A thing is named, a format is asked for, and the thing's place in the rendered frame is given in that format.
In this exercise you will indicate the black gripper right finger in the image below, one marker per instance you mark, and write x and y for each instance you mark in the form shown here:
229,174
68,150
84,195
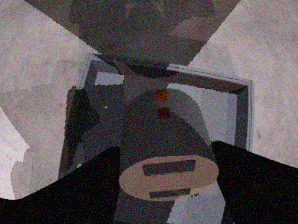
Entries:
256,190

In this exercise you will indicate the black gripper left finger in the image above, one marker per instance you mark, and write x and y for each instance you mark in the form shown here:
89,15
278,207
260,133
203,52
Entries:
88,195

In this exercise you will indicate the dark grey cylinder with tan slotted end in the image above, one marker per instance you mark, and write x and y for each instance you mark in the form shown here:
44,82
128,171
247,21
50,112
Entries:
166,153

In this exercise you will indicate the grey rectangular tray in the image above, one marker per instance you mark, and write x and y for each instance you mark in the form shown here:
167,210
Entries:
105,88

